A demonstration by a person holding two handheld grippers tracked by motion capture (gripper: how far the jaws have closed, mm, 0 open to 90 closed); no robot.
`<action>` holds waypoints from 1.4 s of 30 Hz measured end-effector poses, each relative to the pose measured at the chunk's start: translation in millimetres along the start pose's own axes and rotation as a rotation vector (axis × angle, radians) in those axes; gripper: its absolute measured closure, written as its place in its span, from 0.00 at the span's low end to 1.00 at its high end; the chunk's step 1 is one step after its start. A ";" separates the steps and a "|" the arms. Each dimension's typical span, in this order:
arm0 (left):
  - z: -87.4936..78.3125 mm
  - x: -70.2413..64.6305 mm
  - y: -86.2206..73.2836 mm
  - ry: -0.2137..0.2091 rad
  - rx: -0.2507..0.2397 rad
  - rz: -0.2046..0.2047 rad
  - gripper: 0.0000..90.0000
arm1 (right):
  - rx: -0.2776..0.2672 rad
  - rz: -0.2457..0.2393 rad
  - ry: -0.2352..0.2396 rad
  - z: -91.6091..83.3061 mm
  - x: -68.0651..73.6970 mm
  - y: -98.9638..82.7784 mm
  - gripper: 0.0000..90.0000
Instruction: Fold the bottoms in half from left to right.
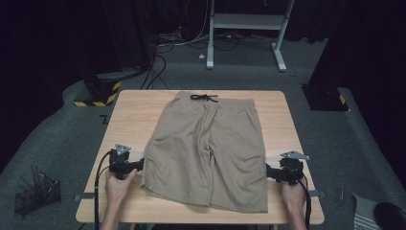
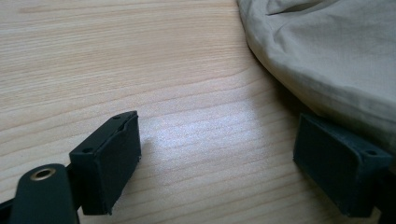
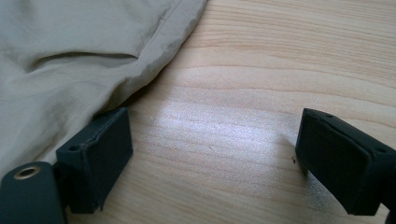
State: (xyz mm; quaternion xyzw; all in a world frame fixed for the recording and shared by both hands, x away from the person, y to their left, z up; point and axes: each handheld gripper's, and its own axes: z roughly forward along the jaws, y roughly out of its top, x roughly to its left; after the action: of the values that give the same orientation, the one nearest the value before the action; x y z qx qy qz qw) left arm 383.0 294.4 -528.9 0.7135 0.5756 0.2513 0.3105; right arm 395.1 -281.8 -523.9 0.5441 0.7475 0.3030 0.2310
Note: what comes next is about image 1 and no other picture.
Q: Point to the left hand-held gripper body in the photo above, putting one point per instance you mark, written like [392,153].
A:
[119,161]

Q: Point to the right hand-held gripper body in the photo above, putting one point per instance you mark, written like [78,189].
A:
[292,171]

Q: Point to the khaki shorts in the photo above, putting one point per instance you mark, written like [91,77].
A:
[198,153]

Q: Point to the person's right hand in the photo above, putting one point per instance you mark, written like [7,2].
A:
[293,196]

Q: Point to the person's left hand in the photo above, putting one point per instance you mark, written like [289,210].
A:
[118,188]

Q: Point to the grey tape piece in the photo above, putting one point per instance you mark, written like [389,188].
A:
[318,193]
[84,195]

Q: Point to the small metal item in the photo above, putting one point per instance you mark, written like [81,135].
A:
[341,193]

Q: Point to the black yellow striped stand base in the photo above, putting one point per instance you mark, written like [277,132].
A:
[102,91]

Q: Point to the small white floor item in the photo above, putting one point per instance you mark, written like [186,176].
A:
[201,56]

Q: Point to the dark curtain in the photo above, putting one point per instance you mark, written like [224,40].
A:
[38,64]
[367,48]

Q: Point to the white metal desk frame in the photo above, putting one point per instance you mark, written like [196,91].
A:
[249,21]

